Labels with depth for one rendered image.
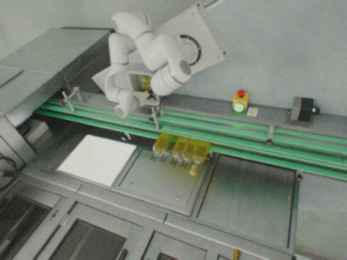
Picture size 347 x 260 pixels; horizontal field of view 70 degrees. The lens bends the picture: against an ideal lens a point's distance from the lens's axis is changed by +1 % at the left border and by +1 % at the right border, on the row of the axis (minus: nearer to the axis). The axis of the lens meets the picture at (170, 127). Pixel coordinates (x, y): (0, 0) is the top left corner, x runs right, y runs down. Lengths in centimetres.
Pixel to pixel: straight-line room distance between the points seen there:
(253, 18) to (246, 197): 85
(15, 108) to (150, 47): 107
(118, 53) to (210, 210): 88
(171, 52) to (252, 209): 85
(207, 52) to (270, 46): 27
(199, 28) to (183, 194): 81
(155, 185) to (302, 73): 90
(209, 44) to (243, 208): 80
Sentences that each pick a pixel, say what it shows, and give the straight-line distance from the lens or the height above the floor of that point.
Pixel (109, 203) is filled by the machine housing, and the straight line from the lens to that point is 142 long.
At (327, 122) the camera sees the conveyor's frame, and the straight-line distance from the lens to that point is 133.
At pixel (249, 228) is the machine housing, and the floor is 127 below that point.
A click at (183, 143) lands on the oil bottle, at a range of 134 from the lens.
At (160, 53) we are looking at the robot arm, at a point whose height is 108.
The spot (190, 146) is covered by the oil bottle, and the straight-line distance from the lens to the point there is 132.
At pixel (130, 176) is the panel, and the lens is 147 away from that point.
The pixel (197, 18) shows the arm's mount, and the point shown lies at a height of 81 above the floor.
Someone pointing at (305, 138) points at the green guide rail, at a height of 92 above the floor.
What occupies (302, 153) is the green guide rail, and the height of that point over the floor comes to 95.
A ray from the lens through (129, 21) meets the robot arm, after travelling 103.
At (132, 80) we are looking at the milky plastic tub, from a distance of 148.
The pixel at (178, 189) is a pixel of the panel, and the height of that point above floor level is 120.
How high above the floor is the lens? 181
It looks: 38 degrees down
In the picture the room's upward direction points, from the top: 150 degrees counter-clockwise
